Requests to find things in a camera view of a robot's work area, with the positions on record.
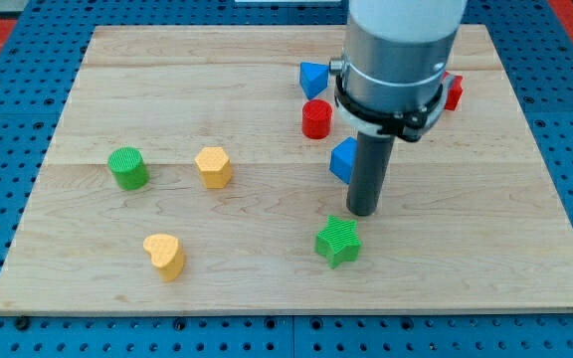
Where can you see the red cylinder block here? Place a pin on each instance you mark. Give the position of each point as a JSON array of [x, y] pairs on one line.
[[316, 119]]

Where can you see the yellow hexagon block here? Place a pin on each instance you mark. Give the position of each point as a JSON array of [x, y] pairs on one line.
[[214, 167]]

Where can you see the green star block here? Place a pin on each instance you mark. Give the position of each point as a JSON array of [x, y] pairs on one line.
[[338, 242]]

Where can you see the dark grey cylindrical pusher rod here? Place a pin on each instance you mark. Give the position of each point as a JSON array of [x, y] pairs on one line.
[[369, 168]]

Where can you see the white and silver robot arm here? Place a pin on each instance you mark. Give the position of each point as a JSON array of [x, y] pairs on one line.
[[390, 79]]

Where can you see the blue cube block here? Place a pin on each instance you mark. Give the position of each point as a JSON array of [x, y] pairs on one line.
[[341, 160]]

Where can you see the blue triangular block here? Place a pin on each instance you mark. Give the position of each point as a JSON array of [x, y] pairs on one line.
[[313, 79]]

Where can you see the light wooden board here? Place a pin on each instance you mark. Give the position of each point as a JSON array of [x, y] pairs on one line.
[[468, 221]]

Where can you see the green cylinder block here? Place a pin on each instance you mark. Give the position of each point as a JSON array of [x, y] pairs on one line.
[[128, 169]]

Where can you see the yellow heart block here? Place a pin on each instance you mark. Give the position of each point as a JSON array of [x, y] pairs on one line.
[[166, 254]]

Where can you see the red block behind arm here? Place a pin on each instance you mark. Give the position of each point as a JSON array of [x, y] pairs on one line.
[[455, 90]]

